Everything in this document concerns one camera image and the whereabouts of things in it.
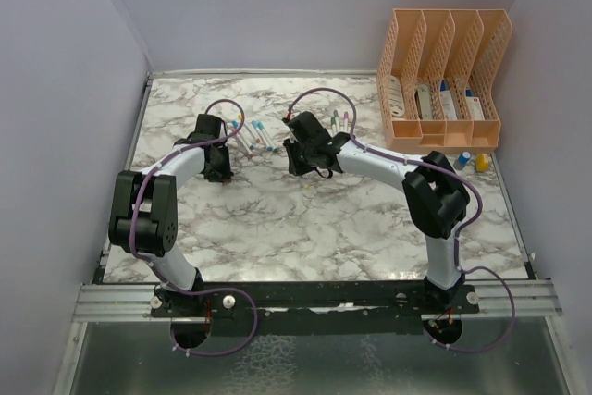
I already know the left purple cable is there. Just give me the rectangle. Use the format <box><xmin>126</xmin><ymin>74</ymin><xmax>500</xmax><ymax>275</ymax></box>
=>
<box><xmin>128</xmin><ymin>98</ymin><xmax>259</xmax><ymax>358</ymax></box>

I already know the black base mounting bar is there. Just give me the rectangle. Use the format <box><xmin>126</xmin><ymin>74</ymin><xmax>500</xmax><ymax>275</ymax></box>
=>
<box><xmin>151</xmin><ymin>280</ymin><xmax>478</xmax><ymax>318</ymax></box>

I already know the red end marker pen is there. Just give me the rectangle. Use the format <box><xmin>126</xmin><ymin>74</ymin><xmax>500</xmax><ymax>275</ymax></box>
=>
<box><xmin>232</xmin><ymin>122</ymin><xmax>254</xmax><ymax>159</ymax></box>

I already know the orange plastic file organizer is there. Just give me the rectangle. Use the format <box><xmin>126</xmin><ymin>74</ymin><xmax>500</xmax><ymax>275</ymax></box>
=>
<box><xmin>376</xmin><ymin>8</ymin><xmax>512</xmax><ymax>154</ymax></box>

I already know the white booklet in organizer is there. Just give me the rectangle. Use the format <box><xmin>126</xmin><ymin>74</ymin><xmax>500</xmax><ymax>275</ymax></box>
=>
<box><xmin>386</xmin><ymin>76</ymin><xmax>406</xmax><ymax>119</ymax></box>

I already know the blue small bottle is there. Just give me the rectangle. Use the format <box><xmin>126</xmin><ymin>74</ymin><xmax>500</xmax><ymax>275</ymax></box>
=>
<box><xmin>453</xmin><ymin>151</ymin><xmax>472</xmax><ymax>171</ymax></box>

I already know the white red box in organizer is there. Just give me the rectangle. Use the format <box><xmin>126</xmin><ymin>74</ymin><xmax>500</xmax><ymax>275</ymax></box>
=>
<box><xmin>465</xmin><ymin>89</ymin><xmax>485</xmax><ymax>120</ymax></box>

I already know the blue cap marker pen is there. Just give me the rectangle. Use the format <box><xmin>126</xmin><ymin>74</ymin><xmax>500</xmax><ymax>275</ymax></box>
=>
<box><xmin>256</xmin><ymin>121</ymin><xmax>278</xmax><ymax>152</ymax></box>

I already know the grey cap marker pen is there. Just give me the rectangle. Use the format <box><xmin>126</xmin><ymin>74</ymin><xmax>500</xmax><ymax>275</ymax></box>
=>
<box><xmin>331</xmin><ymin>110</ymin><xmax>340</xmax><ymax>134</ymax></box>

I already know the yellow small bottle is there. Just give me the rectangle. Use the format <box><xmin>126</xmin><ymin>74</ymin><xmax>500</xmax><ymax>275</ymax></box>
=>
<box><xmin>475</xmin><ymin>154</ymin><xmax>490</xmax><ymax>172</ymax></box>

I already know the aluminium frame rail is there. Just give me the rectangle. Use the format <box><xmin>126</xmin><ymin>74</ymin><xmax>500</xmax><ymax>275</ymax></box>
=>
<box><xmin>73</xmin><ymin>279</ymin><xmax>563</xmax><ymax>323</ymax></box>

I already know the white blue box in organizer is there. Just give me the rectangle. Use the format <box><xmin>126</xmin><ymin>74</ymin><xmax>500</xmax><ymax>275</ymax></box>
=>
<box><xmin>439</xmin><ymin>80</ymin><xmax>458</xmax><ymax>120</ymax></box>

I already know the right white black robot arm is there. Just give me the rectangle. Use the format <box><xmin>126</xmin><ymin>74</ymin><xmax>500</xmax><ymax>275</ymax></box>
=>
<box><xmin>283</xmin><ymin>112</ymin><xmax>470</xmax><ymax>313</ymax></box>

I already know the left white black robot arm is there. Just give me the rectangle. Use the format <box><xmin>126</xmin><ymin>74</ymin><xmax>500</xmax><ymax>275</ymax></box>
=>
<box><xmin>108</xmin><ymin>114</ymin><xmax>233</xmax><ymax>316</ymax></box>

